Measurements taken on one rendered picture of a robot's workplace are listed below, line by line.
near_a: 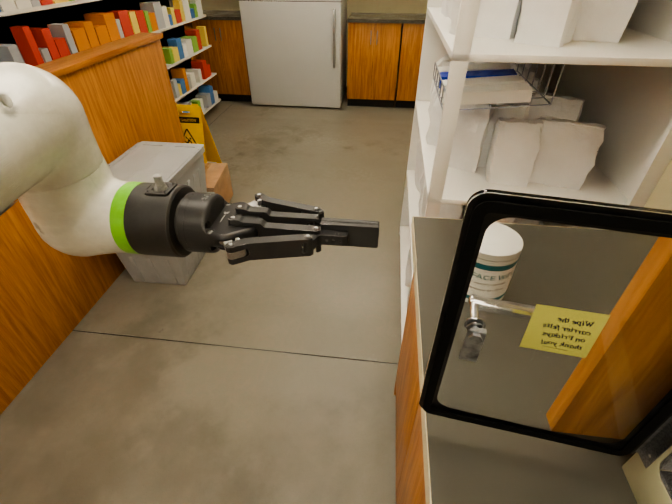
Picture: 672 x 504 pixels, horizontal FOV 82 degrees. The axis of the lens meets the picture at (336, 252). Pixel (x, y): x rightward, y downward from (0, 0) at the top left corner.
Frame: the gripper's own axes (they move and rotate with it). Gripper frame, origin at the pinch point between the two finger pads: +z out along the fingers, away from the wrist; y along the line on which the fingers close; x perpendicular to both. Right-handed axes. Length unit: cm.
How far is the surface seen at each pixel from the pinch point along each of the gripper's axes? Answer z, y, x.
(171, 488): -65, 13, 130
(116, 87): -150, 178, 33
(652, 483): 44, -11, 31
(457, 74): 22, 78, -1
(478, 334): 16.5, -5.6, 9.8
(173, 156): -113, 155, 64
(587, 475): 38, -8, 37
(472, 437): 21.6, -4.2, 36.5
